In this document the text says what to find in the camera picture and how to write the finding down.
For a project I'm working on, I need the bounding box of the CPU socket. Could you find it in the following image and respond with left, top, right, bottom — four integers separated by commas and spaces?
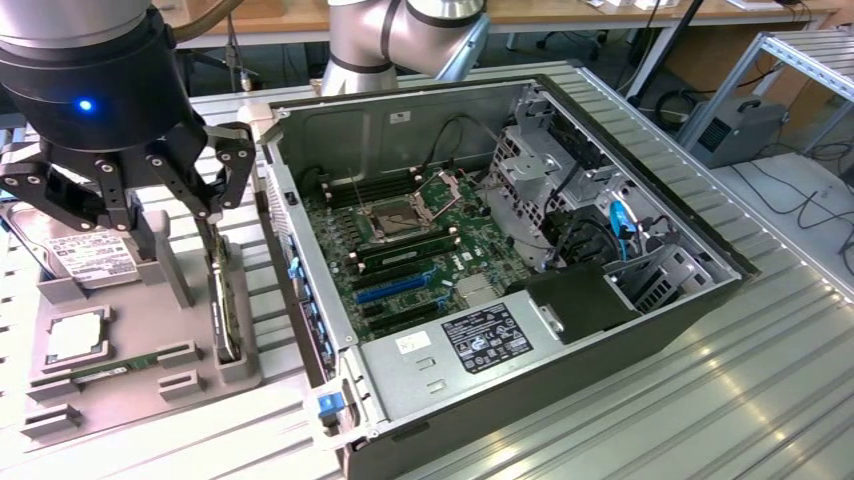
363, 202, 429, 241

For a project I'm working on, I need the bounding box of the silver chipset heatsink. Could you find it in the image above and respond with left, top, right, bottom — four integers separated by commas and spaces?
453, 277, 499, 306

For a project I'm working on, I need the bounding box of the thin metal locking lever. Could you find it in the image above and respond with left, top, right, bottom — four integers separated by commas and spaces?
351, 168, 370, 217

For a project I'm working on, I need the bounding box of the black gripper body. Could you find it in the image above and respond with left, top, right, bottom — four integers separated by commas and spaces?
0, 8, 208, 166

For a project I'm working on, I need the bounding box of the silver power supply unit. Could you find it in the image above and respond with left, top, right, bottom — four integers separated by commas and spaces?
343, 290, 569, 432

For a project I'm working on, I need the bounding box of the green RAM stick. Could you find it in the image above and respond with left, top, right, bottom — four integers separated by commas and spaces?
30, 349, 166, 389

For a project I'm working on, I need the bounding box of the silver CPU chip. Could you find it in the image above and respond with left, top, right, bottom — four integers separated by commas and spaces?
46, 314, 112, 359

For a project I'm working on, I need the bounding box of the black looped wire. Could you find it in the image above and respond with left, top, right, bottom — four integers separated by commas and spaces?
429, 115, 469, 169

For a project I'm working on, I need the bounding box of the RAM stick with white label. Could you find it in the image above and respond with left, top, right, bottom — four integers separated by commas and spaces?
363, 248, 433, 269

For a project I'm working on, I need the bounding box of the open black PC case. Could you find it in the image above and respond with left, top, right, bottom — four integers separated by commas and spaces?
238, 73, 762, 480

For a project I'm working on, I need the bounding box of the green motherboard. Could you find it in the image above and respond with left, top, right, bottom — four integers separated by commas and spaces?
299, 167, 539, 344

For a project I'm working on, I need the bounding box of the silver hard disk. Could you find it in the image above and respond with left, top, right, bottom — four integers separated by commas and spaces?
3, 209, 146, 291

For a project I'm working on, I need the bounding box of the thick dark arm cable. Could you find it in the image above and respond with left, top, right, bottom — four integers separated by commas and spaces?
171, 0, 247, 42

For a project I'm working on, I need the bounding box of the graphics card with metal bracket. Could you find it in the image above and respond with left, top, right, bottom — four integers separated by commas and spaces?
198, 217, 246, 364

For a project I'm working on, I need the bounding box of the grey equipment box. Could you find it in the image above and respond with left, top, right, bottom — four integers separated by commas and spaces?
679, 97, 793, 169

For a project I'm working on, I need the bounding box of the metal socket cover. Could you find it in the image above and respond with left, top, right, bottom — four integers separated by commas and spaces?
410, 169, 462, 221

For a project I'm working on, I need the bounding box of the grey parts rack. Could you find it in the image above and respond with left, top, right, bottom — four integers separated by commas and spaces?
14, 208, 267, 454

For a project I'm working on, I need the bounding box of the aluminium profile frame table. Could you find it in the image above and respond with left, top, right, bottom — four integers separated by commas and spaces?
679, 27, 854, 156

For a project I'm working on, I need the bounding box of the silver metal disk bay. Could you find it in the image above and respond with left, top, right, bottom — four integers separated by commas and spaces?
486, 122, 606, 274

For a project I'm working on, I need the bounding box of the blue disk wire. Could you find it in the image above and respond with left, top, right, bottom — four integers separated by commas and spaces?
607, 199, 635, 261

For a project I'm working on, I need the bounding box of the black slanted pole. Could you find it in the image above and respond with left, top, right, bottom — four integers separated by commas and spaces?
625, 0, 706, 101

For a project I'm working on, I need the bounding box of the wooden desk white frame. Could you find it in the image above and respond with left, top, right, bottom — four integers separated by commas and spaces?
490, 0, 842, 96
174, 0, 495, 56

